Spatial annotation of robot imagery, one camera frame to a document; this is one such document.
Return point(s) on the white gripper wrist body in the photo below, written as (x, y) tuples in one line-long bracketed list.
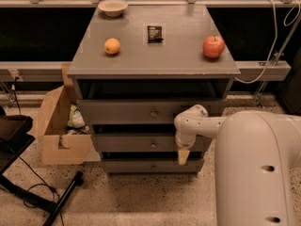
[(184, 142)]

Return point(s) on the grey bottom drawer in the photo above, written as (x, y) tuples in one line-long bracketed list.
[(152, 166)]

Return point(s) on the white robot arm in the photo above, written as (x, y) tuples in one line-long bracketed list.
[(254, 153)]

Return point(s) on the white green plush toy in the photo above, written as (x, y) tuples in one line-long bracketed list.
[(76, 124)]

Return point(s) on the grey drawer cabinet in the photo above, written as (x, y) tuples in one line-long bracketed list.
[(174, 69)]

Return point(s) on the beige bowl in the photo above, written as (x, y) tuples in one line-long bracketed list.
[(112, 8)]

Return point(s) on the orange fruit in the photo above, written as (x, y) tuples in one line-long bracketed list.
[(112, 46)]

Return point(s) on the grey drawer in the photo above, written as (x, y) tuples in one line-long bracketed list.
[(152, 166), (134, 143), (142, 111)]

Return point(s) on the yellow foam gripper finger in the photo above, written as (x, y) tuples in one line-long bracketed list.
[(183, 156)]

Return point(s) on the grey top drawer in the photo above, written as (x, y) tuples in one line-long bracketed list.
[(142, 111)]

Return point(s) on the red apple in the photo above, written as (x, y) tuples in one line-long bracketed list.
[(213, 46)]

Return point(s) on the dark snack packet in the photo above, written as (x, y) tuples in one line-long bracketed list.
[(154, 33)]

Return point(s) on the cardboard box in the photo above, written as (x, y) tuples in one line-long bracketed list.
[(58, 146)]

